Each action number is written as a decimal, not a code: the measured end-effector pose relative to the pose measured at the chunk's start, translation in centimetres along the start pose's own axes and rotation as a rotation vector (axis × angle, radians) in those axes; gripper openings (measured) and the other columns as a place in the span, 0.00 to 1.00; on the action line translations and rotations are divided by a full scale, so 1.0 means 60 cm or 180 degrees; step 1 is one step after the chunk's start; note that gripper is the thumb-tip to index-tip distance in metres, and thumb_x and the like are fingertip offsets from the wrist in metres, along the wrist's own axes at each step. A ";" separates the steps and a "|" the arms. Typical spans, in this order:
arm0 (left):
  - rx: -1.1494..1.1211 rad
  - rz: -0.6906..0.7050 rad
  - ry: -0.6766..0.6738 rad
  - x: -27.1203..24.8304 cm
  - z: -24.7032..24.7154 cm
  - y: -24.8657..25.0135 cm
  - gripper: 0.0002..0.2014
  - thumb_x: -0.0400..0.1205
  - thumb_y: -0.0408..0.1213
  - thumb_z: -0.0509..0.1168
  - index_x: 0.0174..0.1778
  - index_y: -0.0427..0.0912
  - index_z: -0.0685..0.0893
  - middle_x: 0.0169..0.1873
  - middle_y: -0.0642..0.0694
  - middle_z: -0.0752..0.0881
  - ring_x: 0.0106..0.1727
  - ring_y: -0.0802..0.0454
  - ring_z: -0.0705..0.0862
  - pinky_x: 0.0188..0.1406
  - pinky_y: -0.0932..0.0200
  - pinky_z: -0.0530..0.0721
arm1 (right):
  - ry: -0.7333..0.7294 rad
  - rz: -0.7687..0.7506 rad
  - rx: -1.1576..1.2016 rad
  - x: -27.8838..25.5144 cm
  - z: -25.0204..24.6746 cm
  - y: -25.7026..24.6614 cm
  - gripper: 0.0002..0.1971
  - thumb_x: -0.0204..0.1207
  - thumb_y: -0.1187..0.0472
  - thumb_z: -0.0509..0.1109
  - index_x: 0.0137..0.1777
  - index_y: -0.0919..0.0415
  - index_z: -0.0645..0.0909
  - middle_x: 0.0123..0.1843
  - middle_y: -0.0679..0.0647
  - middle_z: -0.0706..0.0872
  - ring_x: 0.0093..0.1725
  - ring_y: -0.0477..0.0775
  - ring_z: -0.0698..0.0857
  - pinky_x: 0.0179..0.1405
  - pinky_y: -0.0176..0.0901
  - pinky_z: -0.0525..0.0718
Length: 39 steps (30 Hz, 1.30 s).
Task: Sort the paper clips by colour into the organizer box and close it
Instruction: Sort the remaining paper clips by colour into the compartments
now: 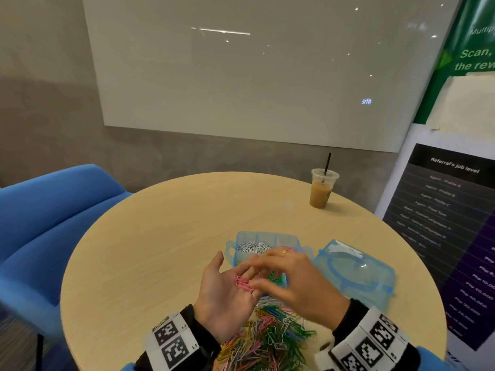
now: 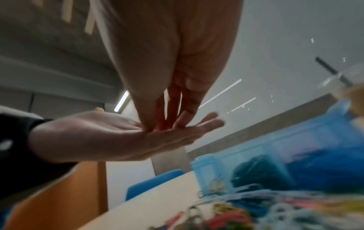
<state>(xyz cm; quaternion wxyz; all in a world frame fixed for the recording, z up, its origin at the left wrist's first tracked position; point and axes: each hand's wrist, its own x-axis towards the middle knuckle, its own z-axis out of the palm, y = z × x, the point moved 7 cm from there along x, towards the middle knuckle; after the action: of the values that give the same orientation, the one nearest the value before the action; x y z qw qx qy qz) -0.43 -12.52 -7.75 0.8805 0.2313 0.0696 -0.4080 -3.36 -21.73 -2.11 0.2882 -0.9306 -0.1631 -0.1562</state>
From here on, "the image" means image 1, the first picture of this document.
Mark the standing poster banner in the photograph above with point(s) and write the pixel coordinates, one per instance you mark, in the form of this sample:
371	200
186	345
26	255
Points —
448	220

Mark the person's left forearm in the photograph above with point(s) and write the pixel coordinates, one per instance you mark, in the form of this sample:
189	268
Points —
201	347

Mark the round wooden table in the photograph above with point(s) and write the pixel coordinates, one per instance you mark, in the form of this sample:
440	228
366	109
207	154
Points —
147	228

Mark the blue transparent box lid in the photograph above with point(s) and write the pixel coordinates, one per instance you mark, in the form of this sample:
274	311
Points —
360	270

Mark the wrist marker band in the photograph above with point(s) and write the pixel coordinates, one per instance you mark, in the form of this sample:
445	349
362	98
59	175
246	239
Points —
370	344
172	342

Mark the pile of coloured paper clips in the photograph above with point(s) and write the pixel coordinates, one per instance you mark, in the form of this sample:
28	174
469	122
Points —
263	340

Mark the person's right hand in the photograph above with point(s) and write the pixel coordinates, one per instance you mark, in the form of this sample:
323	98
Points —
305	286

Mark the black drinking straw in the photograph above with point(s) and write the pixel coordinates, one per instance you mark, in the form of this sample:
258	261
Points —
328	163

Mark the handful of pink paper clips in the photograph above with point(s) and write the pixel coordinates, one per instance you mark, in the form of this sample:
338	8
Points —
244	283

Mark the iced coffee plastic cup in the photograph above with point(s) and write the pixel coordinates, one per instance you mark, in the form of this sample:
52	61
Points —
321	193

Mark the white wall board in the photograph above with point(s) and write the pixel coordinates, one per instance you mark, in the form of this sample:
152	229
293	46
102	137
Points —
271	65

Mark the blue upholstered chair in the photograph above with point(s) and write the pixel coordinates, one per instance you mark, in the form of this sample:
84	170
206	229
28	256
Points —
39	228

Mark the blue compartment organizer box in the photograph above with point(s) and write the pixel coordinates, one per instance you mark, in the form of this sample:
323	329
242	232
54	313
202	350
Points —
255	237

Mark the person's left hand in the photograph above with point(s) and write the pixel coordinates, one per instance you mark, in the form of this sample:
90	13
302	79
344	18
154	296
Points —
224	301

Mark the right wrist marker band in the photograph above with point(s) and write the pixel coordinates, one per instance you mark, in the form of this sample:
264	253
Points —
370	344

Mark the left wrist marker band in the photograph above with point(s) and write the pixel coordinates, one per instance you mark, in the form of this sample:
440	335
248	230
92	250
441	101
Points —
172	342

